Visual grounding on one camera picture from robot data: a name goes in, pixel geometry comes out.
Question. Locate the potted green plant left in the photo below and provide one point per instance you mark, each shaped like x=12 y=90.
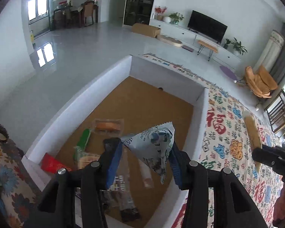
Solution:
x=176 y=18

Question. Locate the yellow green snack packet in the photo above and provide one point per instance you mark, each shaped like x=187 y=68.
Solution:
x=81 y=157

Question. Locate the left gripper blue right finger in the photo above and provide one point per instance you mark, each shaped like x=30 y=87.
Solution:
x=233 y=206

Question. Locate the potted green plant right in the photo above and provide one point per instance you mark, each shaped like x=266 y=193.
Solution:
x=238 y=47

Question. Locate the dark red sausage stick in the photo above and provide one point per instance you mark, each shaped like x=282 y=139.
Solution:
x=146 y=175

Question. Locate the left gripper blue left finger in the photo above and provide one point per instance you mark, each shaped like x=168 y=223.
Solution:
x=56 y=206

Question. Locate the covered standing air conditioner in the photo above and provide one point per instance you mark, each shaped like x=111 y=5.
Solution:
x=271 y=51

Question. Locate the black flat television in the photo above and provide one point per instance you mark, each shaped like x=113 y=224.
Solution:
x=207 y=26

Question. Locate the dark glass display cabinet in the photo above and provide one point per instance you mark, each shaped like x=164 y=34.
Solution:
x=137 y=11

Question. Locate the red flower vase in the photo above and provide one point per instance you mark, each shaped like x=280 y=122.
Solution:
x=159 y=12

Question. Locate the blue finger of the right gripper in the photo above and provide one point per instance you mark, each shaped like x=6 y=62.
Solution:
x=273 y=157

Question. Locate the white tv cabinet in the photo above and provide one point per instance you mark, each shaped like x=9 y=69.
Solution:
x=190 y=39

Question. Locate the dining table with chairs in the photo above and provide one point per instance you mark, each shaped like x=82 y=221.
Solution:
x=66 y=16

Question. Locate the potted green plant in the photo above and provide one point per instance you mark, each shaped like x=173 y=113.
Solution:
x=176 y=18
x=238 y=47

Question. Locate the white cardboard box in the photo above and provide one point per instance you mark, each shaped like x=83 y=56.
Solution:
x=139 y=116

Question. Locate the packaged milk toast bread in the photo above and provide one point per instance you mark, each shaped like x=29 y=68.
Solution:
x=121 y=181

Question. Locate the wooden bench stool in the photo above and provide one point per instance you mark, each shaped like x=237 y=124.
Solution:
x=211 y=49

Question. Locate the clear plastic snack pack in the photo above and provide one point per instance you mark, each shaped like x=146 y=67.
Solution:
x=252 y=131

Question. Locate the round wooden cat scratcher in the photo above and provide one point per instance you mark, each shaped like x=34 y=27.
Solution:
x=169 y=40

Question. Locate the orange sausage snack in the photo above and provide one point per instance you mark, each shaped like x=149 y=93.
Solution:
x=108 y=127

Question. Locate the red snack packet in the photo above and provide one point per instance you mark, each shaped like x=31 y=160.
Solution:
x=51 y=165

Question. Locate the long black clear snack pack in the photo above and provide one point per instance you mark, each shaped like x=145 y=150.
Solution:
x=119 y=204

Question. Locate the dark wooden chair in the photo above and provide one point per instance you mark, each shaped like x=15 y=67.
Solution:
x=276 y=113

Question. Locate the purple floor mat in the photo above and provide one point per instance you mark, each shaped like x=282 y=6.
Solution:
x=228 y=73

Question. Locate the blue white snack bag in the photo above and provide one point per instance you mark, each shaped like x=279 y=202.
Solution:
x=152 y=146

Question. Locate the brown cardboard box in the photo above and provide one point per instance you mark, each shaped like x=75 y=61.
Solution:
x=146 y=30

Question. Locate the orange lounge chair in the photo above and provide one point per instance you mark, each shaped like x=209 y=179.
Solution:
x=261 y=83

